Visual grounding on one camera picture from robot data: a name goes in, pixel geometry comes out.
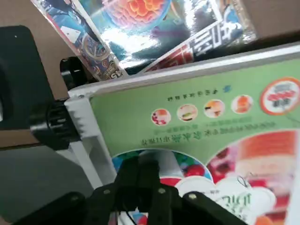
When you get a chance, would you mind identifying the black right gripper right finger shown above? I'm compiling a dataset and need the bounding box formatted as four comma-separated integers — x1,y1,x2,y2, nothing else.
140,159,242,225

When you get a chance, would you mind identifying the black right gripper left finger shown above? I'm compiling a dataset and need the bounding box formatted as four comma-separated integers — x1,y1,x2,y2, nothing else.
14,157,141,225

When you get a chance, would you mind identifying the green cover cookbook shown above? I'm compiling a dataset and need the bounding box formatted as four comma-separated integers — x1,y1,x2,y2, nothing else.
90,57,300,225

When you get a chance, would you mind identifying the white folding reading stand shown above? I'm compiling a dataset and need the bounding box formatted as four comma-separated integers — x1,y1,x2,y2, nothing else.
29,42,300,195

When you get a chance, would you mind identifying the grey closed laptop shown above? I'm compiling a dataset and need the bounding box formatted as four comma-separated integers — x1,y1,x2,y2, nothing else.
0,145,99,223

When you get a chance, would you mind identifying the black mouse pad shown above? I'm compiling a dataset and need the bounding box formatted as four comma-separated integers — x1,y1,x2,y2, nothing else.
0,25,56,132

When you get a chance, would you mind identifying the silver border magazine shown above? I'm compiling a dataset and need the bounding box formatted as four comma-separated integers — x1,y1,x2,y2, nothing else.
30,0,258,82

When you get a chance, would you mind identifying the blue cover comic magazine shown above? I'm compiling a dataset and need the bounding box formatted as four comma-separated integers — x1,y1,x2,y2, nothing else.
46,0,195,71

